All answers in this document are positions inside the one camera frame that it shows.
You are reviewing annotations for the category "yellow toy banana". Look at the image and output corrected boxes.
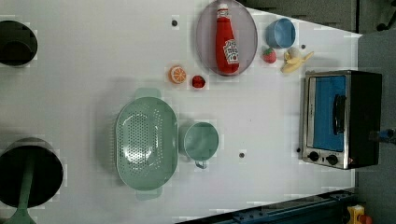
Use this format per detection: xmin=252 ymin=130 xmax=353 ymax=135
xmin=281 ymin=47 xmax=314 ymax=74

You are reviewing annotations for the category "blue bowl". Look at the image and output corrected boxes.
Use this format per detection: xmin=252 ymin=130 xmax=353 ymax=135
xmin=265 ymin=19 xmax=296 ymax=49

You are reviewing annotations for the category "yellow red emergency button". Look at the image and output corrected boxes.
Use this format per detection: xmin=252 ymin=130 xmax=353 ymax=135
xmin=347 ymin=204 xmax=373 ymax=224

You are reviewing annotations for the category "red toy strawberry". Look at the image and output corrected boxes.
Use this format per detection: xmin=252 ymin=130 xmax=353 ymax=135
xmin=262 ymin=48 xmax=276 ymax=63

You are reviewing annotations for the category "small red toy tomato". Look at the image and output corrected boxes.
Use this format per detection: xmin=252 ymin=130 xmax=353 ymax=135
xmin=191 ymin=76 xmax=205 ymax=89

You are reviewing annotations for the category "green spatula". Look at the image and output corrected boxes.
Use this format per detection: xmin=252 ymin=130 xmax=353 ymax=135
xmin=4 ymin=155 xmax=36 ymax=224

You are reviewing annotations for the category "grey oval plate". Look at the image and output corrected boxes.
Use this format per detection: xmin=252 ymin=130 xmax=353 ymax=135
xmin=195 ymin=0 xmax=258 ymax=77

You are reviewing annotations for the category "red ketchup bottle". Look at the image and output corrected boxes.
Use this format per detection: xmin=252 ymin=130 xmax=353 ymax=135
xmin=215 ymin=3 xmax=240 ymax=75

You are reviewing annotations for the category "green colander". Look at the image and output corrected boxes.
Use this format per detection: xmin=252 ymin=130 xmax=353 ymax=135
xmin=115 ymin=88 xmax=178 ymax=201

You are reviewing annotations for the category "black oven door handle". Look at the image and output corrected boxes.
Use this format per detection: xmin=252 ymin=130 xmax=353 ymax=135
xmin=332 ymin=94 xmax=346 ymax=135

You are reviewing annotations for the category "blue metal frame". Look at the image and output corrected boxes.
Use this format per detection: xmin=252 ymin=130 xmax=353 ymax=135
xmin=177 ymin=190 xmax=357 ymax=224

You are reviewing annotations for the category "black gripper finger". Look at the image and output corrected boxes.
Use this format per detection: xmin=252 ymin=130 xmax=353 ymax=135
xmin=369 ymin=129 xmax=396 ymax=144

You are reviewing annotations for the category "orange slice toy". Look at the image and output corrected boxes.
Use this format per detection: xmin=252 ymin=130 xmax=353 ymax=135
xmin=168 ymin=65 xmax=187 ymax=84

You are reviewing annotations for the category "green mug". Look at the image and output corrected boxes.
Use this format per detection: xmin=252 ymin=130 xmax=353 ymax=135
xmin=178 ymin=121 xmax=219 ymax=169

